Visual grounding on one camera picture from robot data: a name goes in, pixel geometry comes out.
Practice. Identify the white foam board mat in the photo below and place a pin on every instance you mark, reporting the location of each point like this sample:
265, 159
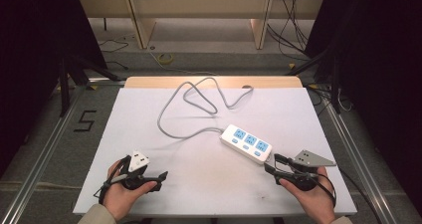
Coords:
199, 184

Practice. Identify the person's right hand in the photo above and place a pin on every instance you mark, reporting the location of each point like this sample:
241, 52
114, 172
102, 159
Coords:
315, 200

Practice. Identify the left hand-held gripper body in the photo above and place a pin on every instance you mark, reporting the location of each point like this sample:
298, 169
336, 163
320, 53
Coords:
138, 161

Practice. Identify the beige wooden desk frame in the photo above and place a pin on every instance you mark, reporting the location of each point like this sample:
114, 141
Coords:
199, 5

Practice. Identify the yellow tape roll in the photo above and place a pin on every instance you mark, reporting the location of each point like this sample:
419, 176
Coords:
165, 58

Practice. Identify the white power strip blue sockets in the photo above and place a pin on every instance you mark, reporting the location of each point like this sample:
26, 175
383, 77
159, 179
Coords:
247, 143

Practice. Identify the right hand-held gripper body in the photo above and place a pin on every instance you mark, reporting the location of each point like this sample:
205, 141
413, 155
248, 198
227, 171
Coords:
307, 176

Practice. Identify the black metal stand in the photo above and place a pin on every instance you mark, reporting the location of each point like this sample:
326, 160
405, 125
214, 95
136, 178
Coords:
335, 84
64, 84

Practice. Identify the aluminium floor rail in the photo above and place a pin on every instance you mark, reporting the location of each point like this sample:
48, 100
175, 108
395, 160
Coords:
43, 157
361, 161

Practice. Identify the person's left hand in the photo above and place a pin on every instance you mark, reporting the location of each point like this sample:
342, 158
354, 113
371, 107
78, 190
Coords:
119, 197

